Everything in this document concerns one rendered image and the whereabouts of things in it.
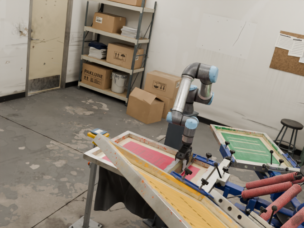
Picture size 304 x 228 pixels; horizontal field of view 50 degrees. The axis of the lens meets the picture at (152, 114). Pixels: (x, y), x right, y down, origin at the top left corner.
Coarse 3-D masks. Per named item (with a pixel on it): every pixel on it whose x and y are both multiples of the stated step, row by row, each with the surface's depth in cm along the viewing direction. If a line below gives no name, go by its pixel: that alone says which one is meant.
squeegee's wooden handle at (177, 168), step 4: (192, 152) 238; (192, 156) 239; (180, 160) 224; (176, 164) 217; (180, 164) 218; (172, 168) 211; (176, 168) 212; (180, 168) 220; (168, 172) 205; (176, 172) 214
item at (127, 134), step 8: (120, 136) 259; (128, 136) 268; (136, 136) 265; (152, 144) 260; (160, 144) 258; (88, 152) 224; (96, 152) 230; (168, 152) 255; (176, 152) 251; (88, 160) 221; (96, 160) 218; (104, 160) 218; (112, 168) 213; (208, 168) 235; (208, 176) 226; (200, 184) 212
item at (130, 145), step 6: (126, 144) 255; (132, 144) 257; (138, 144) 259; (150, 150) 253; (162, 156) 247; (168, 156) 249; (168, 162) 240; (192, 168) 238; (198, 168) 239; (192, 174) 230
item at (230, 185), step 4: (228, 184) 209; (232, 184) 209; (220, 188) 210; (224, 188) 208; (232, 188) 206; (236, 188) 206; (240, 188) 206; (228, 192) 208; (232, 192) 206; (236, 192) 205; (240, 192) 204; (240, 196) 204
